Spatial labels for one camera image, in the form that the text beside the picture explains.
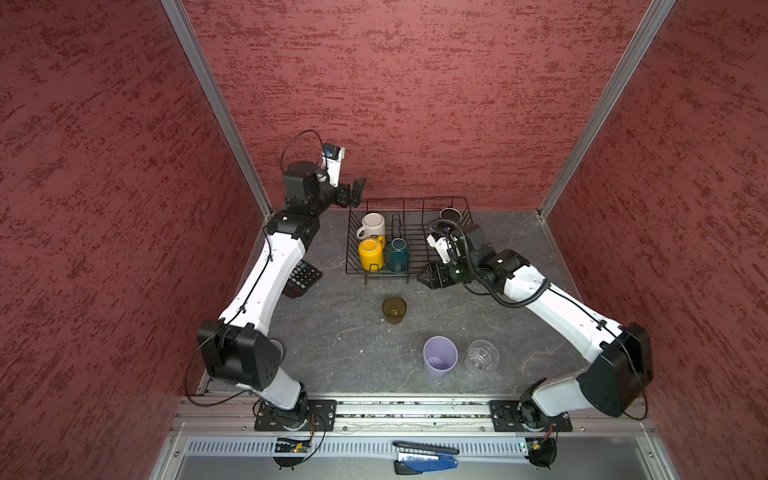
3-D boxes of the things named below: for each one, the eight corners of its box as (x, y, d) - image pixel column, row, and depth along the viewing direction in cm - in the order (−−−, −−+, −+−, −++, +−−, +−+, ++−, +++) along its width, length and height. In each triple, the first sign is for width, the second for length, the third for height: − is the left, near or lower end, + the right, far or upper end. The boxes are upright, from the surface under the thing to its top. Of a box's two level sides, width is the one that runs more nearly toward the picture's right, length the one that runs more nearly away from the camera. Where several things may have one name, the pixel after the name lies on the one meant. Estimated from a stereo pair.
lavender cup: (422, 383, 81) (426, 370, 71) (420, 351, 87) (424, 335, 77) (451, 383, 81) (460, 370, 71) (448, 351, 87) (455, 335, 77)
